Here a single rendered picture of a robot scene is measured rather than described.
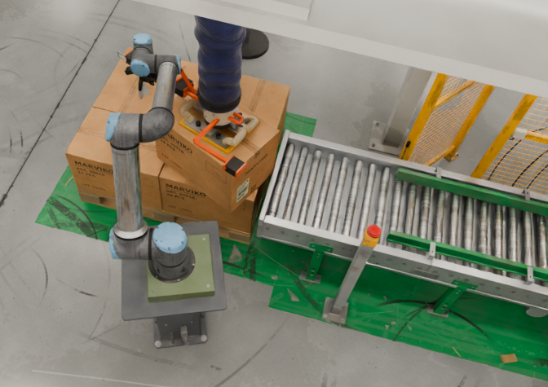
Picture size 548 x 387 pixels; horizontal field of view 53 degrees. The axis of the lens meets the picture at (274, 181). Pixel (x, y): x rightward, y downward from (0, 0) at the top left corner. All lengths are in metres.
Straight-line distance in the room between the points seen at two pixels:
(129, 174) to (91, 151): 1.23
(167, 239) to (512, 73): 2.29
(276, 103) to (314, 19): 3.46
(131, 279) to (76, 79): 2.33
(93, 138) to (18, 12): 2.14
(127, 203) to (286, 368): 1.55
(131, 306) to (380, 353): 1.60
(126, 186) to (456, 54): 2.13
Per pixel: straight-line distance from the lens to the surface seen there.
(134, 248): 2.57
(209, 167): 3.02
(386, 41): 0.32
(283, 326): 3.54
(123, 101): 3.80
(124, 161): 2.32
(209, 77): 2.71
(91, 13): 5.36
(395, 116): 4.16
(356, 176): 3.49
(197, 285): 2.73
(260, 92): 3.84
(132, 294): 2.81
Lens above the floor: 3.31
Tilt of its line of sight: 55 degrees down
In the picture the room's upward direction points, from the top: 9 degrees clockwise
